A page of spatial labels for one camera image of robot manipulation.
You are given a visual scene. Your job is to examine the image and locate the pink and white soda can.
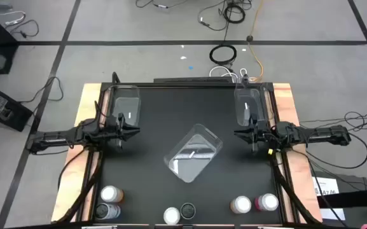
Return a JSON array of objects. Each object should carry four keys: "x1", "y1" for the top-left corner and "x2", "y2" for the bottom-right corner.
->
[{"x1": 254, "y1": 193, "x2": 280, "y2": 212}]

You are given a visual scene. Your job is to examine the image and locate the black sleeved cable bundle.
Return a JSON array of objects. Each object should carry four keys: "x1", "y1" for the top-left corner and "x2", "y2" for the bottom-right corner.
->
[
  {"x1": 272, "y1": 155, "x2": 314, "y2": 225},
  {"x1": 55, "y1": 149, "x2": 104, "y2": 225}
]

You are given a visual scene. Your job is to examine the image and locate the orange cable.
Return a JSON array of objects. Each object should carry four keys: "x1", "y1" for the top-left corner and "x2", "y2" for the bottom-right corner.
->
[{"x1": 247, "y1": 0, "x2": 265, "y2": 83}]

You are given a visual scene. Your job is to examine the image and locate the printed white paper sheet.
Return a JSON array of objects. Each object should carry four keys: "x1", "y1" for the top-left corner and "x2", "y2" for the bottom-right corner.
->
[{"x1": 312, "y1": 176, "x2": 340, "y2": 197}]

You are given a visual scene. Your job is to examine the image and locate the orange and white soda can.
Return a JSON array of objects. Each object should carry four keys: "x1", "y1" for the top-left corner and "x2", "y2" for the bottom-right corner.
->
[
  {"x1": 100, "y1": 185, "x2": 125, "y2": 204},
  {"x1": 230, "y1": 195, "x2": 253, "y2": 214}
]

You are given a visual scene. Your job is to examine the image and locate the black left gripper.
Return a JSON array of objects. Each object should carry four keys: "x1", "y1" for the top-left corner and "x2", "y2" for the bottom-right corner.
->
[{"x1": 105, "y1": 114, "x2": 141, "y2": 153}]

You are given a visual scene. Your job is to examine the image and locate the thick white cable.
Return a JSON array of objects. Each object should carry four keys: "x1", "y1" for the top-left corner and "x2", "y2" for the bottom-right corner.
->
[{"x1": 208, "y1": 65, "x2": 248, "y2": 84}]

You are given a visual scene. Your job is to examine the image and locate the black beam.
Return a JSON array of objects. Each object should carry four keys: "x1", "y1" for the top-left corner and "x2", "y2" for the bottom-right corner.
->
[{"x1": 316, "y1": 186, "x2": 367, "y2": 210}]

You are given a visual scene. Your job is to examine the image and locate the clear plastic bin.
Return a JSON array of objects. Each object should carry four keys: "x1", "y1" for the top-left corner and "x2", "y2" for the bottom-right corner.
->
[
  {"x1": 163, "y1": 123, "x2": 224, "y2": 184},
  {"x1": 106, "y1": 84, "x2": 142, "y2": 127},
  {"x1": 233, "y1": 83, "x2": 268, "y2": 127}
]

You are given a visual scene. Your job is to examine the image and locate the thin black cable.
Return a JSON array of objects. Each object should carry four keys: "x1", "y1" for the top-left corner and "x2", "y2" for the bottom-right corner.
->
[{"x1": 57, "y1": 148, "x2": 87, "y2": 191}]

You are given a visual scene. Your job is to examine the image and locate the soda can with white lid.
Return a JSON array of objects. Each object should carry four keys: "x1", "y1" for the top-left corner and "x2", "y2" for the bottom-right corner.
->
[{"x1": 163, "y1": 207, "x2": 181, "y2": 225}]

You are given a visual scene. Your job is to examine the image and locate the thin white cable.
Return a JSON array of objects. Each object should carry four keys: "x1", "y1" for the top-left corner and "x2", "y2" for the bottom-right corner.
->
[{"x1": 0, "y1": 10, "x2": 27, "y2": 27}]

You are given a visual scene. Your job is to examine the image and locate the blank white paper sheet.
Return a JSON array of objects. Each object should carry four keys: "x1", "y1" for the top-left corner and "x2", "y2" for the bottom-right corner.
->
[{"x1": 320, "y1": 207, "x2": 346, "y2": 221}]

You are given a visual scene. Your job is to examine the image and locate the black cable grey plug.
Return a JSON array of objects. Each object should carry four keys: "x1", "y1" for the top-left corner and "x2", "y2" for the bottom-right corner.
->
[{"x1": 134, "y1": 0, "x2": 190, "y2": 10}]

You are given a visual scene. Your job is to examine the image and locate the black cable white plug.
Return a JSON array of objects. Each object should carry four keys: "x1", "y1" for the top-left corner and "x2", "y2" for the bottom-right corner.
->
[{"x1": 197, "y1": 0, "x2": 232, "y2": 32}]

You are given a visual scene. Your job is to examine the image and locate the wooden base board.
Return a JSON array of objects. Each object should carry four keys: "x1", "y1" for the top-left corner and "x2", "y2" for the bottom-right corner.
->
[{"x1": 51, "y1": 83, "x2": 324, "y2": 228}]

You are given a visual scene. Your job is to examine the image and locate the coiled black cable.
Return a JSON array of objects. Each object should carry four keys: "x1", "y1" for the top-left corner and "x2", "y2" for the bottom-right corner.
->
[
  {"x1": 208, "y1": 43, "x2": 238, "y2": 67},
  {"x1": 222, "y1": 2, "x2": 246, "y2": 24}
]

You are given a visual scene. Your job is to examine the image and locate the black table frame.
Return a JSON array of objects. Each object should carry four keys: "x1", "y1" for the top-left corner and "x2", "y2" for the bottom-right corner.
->
[{"x1": 76, "y1": 71, "x2": 301, "y2": 229}]

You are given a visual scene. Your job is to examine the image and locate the black computer case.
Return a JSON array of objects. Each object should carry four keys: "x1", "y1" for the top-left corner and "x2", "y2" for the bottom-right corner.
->
[{"x1": 0, "y1": 81, "x2": 34, "y2": 132}]

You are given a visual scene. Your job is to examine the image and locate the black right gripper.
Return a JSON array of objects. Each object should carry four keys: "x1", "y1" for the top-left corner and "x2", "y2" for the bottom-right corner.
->
[{"x1": 233, "y1": 118, "x2": 272, "y2": 153}]

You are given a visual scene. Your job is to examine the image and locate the silver soda can black lid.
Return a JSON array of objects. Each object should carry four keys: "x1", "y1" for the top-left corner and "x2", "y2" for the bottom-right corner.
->
[
  {"x1": 94, "y1": 202, "x2": 121, "y2": 221},
  {"x1": 180, "y1": 202, "x2": 197, "y2": 220}
]

